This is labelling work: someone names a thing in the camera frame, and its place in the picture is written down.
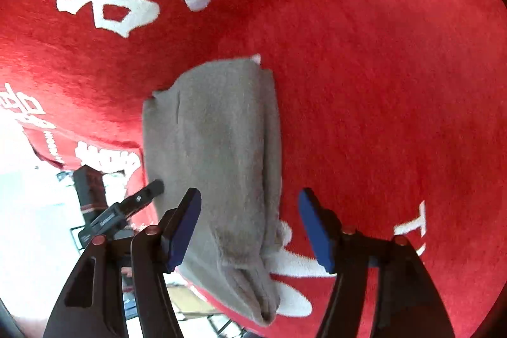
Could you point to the red printed blanket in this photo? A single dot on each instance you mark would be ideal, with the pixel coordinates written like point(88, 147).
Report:
point(356, 84)

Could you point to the light wooden board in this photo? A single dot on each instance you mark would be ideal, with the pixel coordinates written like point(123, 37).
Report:
point(190, 300)

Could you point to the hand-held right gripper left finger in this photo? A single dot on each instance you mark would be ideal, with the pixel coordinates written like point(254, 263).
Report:
point(184, 231)

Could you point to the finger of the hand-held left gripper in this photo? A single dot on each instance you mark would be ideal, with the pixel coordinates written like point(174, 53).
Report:
point(142, 196)

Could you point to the grey knit sweater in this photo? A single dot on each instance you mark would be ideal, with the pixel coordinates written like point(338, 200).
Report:
point(222, 144)

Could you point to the person's left forearm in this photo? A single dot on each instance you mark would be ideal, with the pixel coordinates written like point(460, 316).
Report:
point(29, 326)

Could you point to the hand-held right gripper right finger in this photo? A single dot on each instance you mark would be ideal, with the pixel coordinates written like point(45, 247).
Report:
point(317, 231)

